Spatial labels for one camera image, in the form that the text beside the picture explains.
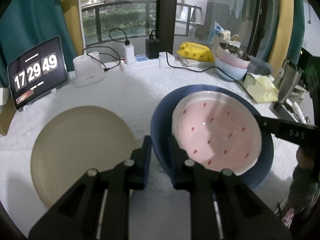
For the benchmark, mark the cardboard box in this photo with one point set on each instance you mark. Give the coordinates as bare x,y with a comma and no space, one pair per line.
7,113

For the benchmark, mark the white humidifier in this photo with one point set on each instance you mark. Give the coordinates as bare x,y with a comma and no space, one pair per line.
88,69

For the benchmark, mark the pale blue bowl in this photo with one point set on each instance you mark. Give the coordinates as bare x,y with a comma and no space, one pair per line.
229,72

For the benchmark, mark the pink strawberry bowl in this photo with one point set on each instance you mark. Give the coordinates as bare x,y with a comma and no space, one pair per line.
217,131

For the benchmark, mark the tablet showing clock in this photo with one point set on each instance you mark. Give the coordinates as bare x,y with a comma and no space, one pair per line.
36,72

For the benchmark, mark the black power adapter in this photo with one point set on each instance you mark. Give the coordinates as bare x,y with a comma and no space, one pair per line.
152,46

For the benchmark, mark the large blue bowl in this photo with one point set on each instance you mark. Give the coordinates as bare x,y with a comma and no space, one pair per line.
161,129

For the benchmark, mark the white cream tube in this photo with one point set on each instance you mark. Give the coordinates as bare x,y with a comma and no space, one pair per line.
297,111

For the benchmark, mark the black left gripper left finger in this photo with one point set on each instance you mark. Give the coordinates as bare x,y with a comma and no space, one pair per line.
110,192

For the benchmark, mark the grey folded cloth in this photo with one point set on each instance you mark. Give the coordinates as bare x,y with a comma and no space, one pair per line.
259,67

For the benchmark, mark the teal curtain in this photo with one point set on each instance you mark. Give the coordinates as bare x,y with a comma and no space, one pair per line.
27,23

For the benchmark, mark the beige large plate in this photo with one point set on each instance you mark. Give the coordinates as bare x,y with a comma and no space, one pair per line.
73,142

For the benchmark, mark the person's right hand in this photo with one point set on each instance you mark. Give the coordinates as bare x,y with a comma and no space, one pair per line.
304,162

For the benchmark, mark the white charger plug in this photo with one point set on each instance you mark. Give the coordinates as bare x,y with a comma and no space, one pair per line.
129,53

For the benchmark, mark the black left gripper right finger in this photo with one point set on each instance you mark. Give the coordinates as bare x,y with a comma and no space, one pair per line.
209,192

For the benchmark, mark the yellow tissue pack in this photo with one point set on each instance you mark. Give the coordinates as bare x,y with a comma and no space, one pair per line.
261,88

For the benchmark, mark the snack container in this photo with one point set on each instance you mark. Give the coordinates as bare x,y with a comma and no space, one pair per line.
221,35

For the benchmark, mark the steel bowl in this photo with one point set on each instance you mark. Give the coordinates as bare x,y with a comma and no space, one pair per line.
234,51

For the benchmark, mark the small white box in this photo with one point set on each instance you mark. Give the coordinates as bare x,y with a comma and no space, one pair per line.
4,95

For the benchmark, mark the white power strip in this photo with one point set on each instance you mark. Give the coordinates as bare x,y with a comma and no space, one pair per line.
142,62

